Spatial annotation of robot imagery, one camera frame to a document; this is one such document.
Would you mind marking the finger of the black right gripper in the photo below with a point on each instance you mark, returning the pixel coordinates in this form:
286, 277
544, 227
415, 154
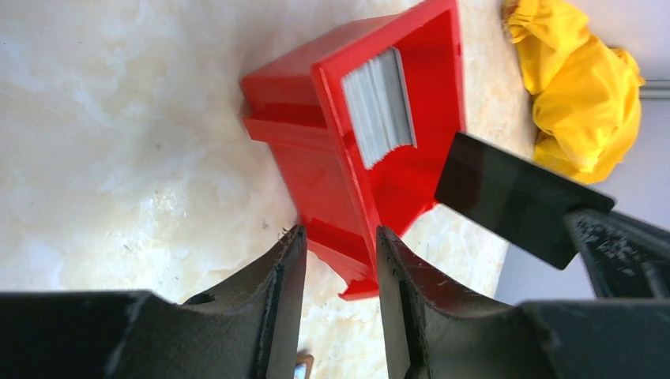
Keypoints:
624, 257

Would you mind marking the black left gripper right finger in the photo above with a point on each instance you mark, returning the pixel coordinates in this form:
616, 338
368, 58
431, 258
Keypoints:
436, 327

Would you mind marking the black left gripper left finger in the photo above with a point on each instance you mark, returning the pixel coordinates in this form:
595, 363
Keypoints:
246, 326

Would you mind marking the black credit card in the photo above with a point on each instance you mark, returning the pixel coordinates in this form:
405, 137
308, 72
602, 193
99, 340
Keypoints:
514, 198

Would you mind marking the red plastic bin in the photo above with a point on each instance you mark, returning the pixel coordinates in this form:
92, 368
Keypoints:
298, 108

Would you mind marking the grey cards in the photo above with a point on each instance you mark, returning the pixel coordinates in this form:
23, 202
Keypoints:
378, 106

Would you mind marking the brown leather card holder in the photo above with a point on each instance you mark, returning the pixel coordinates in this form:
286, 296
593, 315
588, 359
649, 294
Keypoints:
303, 366

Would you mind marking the yellow crumpled cloth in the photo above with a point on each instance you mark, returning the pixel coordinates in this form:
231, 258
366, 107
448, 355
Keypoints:
585, 95

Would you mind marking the aluminium frame rail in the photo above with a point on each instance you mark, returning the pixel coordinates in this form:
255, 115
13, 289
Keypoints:
655, 89

